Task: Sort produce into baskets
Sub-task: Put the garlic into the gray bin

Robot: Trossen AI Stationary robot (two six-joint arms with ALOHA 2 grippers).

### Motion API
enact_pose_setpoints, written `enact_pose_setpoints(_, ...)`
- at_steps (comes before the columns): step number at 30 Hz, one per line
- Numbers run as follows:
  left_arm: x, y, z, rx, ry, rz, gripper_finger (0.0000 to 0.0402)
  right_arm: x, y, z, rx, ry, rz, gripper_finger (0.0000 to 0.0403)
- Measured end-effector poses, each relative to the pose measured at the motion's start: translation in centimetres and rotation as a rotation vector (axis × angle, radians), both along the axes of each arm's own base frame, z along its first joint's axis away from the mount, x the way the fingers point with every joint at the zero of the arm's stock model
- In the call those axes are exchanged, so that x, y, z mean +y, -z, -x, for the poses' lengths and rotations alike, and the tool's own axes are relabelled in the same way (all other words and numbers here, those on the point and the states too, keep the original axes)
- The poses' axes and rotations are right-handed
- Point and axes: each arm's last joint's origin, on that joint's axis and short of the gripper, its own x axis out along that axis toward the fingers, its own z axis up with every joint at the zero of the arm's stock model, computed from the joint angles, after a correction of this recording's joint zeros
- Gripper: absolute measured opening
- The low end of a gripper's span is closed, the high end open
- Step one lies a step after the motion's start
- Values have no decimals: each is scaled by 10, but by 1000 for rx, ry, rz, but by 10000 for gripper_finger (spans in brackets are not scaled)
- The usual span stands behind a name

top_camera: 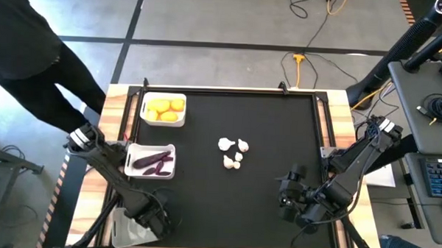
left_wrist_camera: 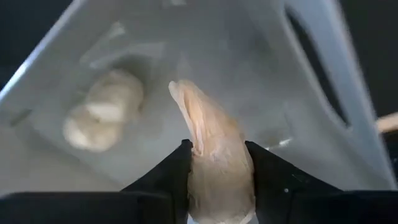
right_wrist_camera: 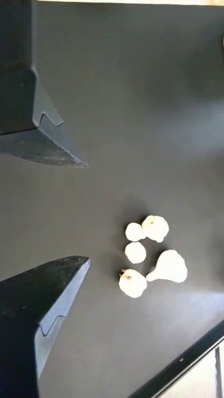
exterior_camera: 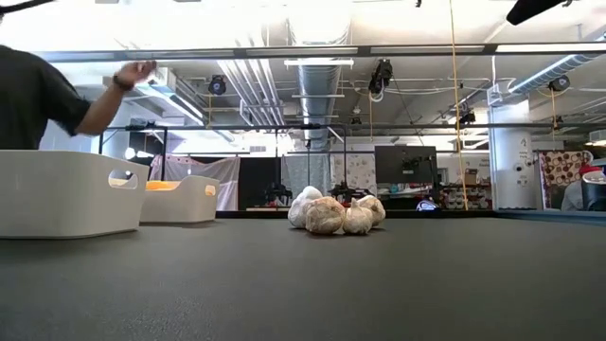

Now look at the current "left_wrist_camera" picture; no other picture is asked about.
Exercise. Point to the clear plastic basket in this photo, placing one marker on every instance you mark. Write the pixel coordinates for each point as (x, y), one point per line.
(248, 62)

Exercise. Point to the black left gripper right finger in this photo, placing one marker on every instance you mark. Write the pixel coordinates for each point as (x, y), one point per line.
(270, 177)

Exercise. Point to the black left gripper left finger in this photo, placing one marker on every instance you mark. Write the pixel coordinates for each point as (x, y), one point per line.
(174, 174)

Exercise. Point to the white garlic bulb with stem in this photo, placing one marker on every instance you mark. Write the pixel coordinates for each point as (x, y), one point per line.
(214, 149)

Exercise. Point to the white plush items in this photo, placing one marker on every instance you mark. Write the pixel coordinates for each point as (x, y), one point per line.
(118, 90)

